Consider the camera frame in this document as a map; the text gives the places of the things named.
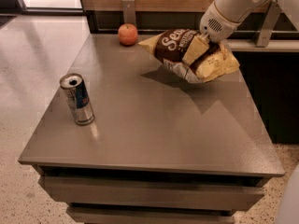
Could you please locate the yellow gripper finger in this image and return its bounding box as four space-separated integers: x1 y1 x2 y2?
182 35 209 66

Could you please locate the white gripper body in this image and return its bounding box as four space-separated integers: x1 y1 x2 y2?
199 4 239 43

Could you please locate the brown yellow chip bag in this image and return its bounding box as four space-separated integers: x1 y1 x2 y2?
138 29 239 84

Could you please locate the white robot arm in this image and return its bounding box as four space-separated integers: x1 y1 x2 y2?
199 0 299 224

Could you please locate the silver blue redbull can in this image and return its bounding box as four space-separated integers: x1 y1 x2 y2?
60 73 94 125

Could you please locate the red apple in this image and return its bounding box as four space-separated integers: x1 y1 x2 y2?
118 23 138 46

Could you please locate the grey upper drawer front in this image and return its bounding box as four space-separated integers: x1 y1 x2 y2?
39 176 263 211

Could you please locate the grey drawer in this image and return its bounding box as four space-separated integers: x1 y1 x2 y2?
66 207 235 224
39 176 263 211

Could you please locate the grey lower drawer front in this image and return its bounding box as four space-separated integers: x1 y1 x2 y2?
66 207 235 224

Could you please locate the right metal wall bracket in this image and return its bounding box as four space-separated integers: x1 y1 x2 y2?
255 0 281 48

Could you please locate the metal wall bracket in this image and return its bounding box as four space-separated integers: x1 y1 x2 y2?
122 0 136 25
255 0 281 48

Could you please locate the left metal wall bracket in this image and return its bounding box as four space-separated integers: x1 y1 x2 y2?
122 0 136 25

